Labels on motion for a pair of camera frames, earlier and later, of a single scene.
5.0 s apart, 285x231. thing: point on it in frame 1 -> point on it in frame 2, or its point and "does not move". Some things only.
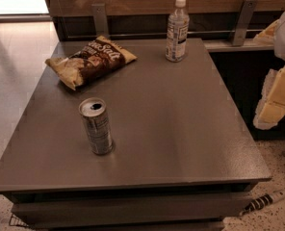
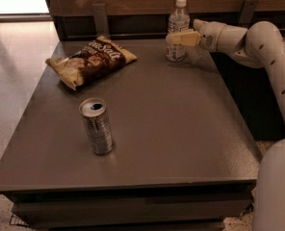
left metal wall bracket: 100,19 does not move
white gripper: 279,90 -> 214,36
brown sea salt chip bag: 98,59 does not move
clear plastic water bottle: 177,33 does not move
